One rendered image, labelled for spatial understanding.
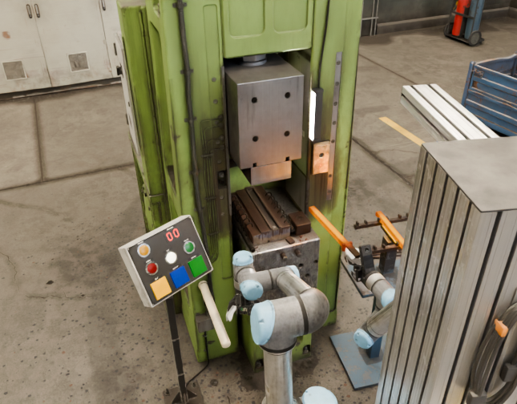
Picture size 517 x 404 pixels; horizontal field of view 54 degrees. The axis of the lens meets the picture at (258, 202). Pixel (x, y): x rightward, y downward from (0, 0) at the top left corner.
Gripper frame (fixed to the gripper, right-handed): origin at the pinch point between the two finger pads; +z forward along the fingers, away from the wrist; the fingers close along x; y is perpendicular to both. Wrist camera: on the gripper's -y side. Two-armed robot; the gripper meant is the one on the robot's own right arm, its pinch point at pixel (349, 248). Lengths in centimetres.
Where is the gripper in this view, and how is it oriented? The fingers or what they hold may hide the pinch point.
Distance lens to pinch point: 222.4
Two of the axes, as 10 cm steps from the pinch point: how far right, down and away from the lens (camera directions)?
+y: 0.5, 8.5, 5.2
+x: 9.4, -2.2, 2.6
